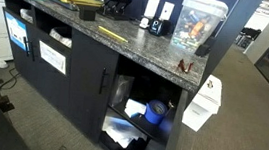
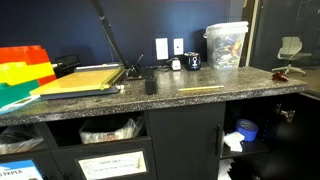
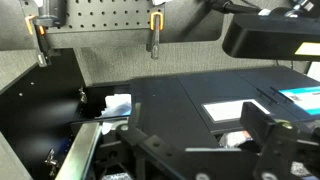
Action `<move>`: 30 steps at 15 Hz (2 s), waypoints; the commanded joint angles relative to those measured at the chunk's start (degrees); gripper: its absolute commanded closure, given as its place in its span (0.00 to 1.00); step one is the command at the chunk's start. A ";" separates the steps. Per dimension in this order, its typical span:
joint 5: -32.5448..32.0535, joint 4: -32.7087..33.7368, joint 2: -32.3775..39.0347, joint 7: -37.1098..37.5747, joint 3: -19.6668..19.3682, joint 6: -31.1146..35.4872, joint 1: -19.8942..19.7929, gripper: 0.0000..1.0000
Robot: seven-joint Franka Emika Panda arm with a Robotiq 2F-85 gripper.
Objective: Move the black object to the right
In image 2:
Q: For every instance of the small black box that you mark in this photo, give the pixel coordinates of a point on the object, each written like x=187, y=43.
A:
x=150, y=86

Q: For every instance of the small red object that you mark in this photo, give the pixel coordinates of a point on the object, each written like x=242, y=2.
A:
x=279, y=77

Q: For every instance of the small white desk device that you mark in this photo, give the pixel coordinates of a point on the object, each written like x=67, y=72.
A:
x=175, y=64

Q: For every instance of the yellow pencil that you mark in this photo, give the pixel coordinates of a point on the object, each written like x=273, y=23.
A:
x=200, y=88

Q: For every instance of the black cabinet with granite counter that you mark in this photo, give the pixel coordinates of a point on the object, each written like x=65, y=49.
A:
x=186, y=133

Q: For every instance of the black closed cabinet door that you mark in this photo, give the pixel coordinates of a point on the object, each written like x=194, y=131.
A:
x=185, y=140

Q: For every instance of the clear trash bag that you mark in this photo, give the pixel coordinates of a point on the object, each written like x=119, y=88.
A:
x=111, y=130
x=18, y=139

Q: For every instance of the clear plastic bin with lid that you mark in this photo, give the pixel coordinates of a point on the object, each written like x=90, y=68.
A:
x=226, y=46

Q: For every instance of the yellow paper cutter board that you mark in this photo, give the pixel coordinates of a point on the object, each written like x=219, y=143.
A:
x=73, y=81

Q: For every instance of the white paper only label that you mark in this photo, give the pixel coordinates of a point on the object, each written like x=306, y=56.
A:
x=112, y=165

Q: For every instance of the folded white paper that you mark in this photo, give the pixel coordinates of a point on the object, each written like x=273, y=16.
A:
x=234, y=140

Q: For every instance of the black mesh desk organizer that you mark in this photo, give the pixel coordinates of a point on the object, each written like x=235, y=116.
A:
x=66, y=63

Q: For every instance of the loose white papers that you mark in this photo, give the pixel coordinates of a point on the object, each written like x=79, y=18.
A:
x=226, y=169

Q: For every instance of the metal cabinet hinge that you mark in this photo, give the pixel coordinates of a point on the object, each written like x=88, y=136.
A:
x=286, y=113

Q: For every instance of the white office chair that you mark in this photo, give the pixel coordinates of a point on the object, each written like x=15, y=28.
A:
x=290, y=50

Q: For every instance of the light blue paper tray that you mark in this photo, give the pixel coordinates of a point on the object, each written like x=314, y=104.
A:
x=20, y=102

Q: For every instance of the green paper tray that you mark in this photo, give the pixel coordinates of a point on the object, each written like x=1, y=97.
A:
x=16, y=93

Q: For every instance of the blue and white paper label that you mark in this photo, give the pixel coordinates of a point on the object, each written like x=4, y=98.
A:
x=18, y=170

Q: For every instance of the tall white wall plate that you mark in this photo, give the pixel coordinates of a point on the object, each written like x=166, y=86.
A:
x=162, y=48

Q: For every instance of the short white wall plate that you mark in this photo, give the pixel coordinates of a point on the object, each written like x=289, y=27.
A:
x=178, y=46

